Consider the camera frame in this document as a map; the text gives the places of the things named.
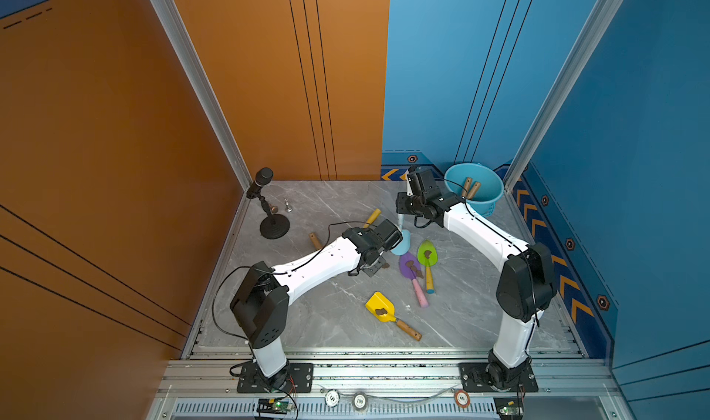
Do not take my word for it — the white round sticker middle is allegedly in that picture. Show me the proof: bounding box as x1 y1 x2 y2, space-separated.
352 392 368 412

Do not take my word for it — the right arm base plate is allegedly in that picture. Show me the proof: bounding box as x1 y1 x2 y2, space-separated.
458 359 539 393

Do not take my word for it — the green pointed shovel wooden handle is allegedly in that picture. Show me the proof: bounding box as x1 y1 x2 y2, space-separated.
462 178 473 198

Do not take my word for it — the green circuit board left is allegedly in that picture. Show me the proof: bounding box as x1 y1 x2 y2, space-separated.
255 398 294 418

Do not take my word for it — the white round sticker left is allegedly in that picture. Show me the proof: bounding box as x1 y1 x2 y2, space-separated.
325 390 340 408

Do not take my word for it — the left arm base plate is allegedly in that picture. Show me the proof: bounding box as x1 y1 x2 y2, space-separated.
237 362 314 394

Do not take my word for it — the purple trowel pink handle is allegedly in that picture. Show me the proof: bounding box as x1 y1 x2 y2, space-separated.
399 252 429 308

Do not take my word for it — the green circuit board right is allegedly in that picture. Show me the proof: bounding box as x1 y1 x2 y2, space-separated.
494 398 524 420

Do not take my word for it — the green leaf trowel yellow handle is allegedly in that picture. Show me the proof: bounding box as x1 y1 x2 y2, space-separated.
417 240 438 294

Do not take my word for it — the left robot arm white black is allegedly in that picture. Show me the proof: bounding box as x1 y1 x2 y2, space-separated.
229 219 404 390

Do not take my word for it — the green circuit board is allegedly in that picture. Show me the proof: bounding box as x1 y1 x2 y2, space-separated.
494 398 524 420
255 398 294 418

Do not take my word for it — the white round sticker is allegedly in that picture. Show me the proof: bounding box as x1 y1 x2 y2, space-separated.
352 392 368 412
325 390 340 408

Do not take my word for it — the yellow scoop wooden handle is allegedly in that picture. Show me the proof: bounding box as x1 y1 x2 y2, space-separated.
365 292 422 342

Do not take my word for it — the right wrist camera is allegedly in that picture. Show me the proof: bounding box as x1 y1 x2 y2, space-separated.
405 166 417 196

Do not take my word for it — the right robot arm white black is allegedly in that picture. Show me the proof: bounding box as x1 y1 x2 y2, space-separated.
396 167 558 392

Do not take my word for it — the light blue scoop trowel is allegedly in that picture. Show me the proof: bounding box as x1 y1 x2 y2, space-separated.
391 214 410 256

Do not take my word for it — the light green trowel wooden handle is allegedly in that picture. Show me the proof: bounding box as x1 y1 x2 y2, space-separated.
467 181 481 200

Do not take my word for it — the red rimmed round sticker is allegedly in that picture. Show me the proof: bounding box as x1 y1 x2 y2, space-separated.
454 390 471 409

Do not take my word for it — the black microphone on stand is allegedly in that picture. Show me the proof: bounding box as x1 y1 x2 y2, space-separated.
246 168 290 240

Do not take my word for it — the turquoise plastic bucket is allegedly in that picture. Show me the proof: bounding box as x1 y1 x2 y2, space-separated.
444 163 504 216

